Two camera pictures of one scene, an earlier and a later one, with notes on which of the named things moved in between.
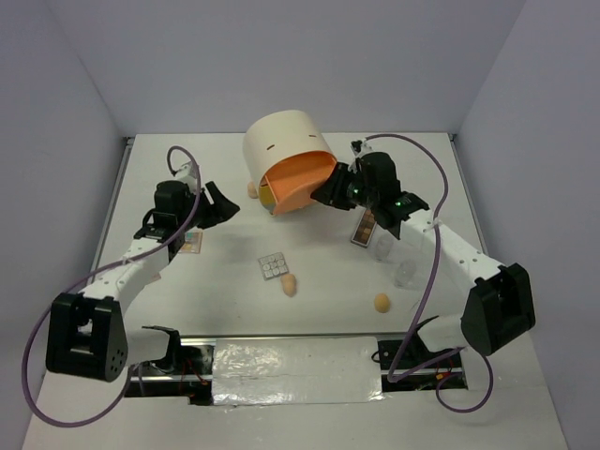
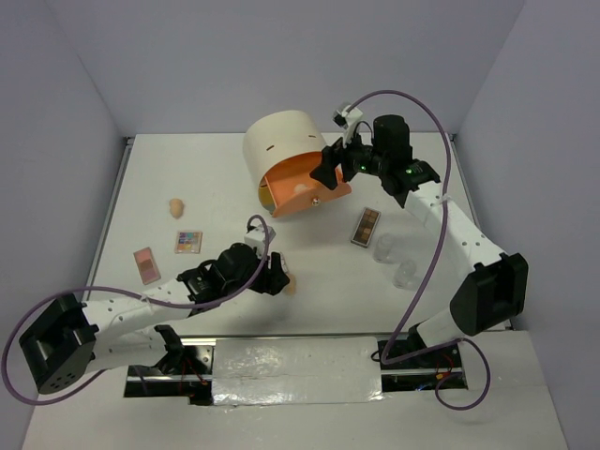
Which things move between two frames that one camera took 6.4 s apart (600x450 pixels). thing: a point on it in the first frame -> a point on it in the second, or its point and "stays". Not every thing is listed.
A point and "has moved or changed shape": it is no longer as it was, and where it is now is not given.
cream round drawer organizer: [272, 136] stays
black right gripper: [332, 192] -> [325, 173]
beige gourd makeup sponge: [289, 282] stays
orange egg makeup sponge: [382, 303] has moved or changed shape
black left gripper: [221, 210] -> [275, 278]
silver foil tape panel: [280, 370] stays
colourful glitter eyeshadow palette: [193, 242] stays
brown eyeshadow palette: [365, 229] stays
